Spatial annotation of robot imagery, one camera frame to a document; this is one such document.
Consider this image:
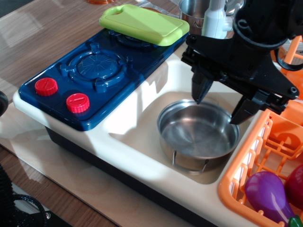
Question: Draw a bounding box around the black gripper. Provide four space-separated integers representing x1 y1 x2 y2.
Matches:
182 0 303 125

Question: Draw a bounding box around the small stainless steel pan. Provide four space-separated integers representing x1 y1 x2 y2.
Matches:
157 100 241 175

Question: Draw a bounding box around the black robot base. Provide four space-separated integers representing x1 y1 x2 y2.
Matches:
0 167 70 227

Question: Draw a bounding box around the cream toy sink unit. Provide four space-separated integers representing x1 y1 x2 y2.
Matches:
13 44 264 227

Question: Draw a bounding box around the blue toy stove top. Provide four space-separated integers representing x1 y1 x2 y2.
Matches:
18 29 185 131

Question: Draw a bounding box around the red stove knob right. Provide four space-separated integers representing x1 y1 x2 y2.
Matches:
66 93 90 114

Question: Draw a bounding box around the red stove knob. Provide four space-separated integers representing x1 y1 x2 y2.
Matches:
66 93 90 114
35 78 59 96

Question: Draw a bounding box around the red stove knob left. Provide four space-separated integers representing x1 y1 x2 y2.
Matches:
35 78 59 96

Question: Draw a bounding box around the orange plastic dish rack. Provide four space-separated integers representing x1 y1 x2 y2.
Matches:
218 35 303 227

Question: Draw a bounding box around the grey toy faucet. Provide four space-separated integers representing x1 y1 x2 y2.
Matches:
202 0 233 39

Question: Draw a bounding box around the steel pot in background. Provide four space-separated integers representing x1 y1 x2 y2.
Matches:
178 0 210 29

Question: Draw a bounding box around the purple toy eggplant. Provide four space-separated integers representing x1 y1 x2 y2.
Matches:
244 171 295 227

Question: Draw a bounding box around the red toy vegetable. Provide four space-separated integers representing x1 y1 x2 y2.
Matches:
285 165 303 210

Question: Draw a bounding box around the green plastic cutting board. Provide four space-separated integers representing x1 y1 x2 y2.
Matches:
99 4 190 46

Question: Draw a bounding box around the black cable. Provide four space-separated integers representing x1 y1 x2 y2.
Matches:
0 89 9 117

